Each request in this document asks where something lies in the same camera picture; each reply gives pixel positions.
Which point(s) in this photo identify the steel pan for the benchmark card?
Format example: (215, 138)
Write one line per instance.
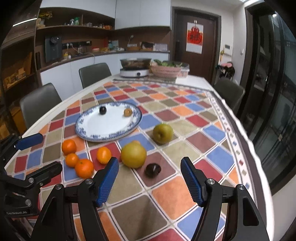
(135, 63)

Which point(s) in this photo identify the pink basket with greens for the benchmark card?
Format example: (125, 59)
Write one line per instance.
(169, 69)

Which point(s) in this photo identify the grey chair right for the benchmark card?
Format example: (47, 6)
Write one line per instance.
(230, 92)

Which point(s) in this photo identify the dark wooden door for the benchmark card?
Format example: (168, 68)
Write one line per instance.
(201, 65)

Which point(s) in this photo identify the blue white porcelain plate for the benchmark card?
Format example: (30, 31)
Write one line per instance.
(94, 127)

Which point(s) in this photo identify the glass sliding door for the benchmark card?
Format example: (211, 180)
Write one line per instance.
(272, 96)

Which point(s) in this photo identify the colourful checkered table mat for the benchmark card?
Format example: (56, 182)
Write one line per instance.
(149, 127)

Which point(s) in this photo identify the grey chair near left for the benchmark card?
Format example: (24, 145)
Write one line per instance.
(37, 103)

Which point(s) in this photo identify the white induction cooker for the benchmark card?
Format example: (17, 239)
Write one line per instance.
(134, 73)

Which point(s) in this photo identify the small brown round fruit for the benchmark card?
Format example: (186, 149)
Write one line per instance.
(127, 112)

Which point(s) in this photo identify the black wall appliance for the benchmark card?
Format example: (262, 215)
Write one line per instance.
(53, 48)

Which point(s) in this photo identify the green apple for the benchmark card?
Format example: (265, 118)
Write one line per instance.
(162, 133)

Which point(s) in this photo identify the small orange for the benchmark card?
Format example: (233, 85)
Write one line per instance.
(71, 160)

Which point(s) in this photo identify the red fu poster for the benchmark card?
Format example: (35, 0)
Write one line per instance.
(194, 37)

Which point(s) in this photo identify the stroller with pink item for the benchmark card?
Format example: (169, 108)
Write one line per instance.
(226, 70)

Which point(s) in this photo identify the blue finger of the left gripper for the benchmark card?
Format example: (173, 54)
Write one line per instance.
(11, 144)
(30, 186)

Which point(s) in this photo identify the dark plum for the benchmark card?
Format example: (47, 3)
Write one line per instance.
(102, 110)
(152, 170)

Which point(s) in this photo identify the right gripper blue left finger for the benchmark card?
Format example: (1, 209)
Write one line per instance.
(56, 222)

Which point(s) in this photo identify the white upper cabinets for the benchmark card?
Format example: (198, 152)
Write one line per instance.
(127, 14)

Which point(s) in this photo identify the grey chair far left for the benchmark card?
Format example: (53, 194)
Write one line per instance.
(93, 73)

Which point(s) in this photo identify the grey chair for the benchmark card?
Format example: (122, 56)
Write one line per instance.
(37, 103)
(230, 92)
(93, 73)

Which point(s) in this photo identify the large yellow pear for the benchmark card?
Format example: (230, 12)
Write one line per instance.
(133, 155)

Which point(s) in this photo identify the large orange front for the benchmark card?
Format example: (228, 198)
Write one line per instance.
(84, 168)

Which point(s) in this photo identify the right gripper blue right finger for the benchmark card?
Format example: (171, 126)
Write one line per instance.
(243, 220)

